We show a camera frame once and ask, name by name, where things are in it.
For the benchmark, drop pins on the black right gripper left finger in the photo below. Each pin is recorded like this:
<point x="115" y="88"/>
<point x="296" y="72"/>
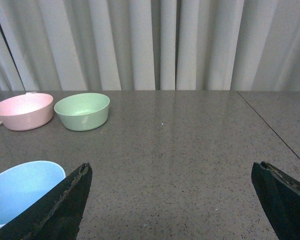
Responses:
<point x="58" y="214"/>

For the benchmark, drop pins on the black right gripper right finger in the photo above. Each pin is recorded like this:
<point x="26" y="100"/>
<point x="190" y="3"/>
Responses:
<point x="279" y="196"/>

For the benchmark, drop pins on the light blue cup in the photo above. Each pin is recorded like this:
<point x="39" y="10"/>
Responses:
<point x="22" y="185"/>

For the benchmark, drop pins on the green bowl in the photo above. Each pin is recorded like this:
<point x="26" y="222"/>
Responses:
<point x="84" y="111"/>

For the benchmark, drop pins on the pink bowl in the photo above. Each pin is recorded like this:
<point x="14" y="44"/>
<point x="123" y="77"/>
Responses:
<point x="26" y="111"/>

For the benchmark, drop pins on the white curtain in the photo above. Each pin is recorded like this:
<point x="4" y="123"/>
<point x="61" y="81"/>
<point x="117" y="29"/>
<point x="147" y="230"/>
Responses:
<point x="73" y="45"/>

